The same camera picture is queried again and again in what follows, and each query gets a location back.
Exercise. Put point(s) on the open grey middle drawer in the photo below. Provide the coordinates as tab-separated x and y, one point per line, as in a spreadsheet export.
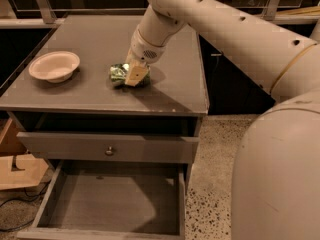
111	201

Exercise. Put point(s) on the grey top drawer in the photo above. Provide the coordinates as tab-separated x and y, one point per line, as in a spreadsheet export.
127	148

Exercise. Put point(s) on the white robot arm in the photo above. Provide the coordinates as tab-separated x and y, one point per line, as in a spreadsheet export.
276	175

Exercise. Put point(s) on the grey drawer cabinet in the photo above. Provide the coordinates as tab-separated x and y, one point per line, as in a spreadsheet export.
173	104

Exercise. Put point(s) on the light wooden block structure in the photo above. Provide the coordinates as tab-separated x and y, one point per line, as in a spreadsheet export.
18	168

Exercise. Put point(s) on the dark cabinet with handle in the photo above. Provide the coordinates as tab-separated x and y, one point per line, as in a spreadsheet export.
233	87

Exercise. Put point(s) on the round metal drawer knob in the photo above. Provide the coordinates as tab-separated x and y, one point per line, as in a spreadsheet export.
109	151

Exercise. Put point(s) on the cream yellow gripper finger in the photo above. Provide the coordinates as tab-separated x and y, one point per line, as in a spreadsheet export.
136	73

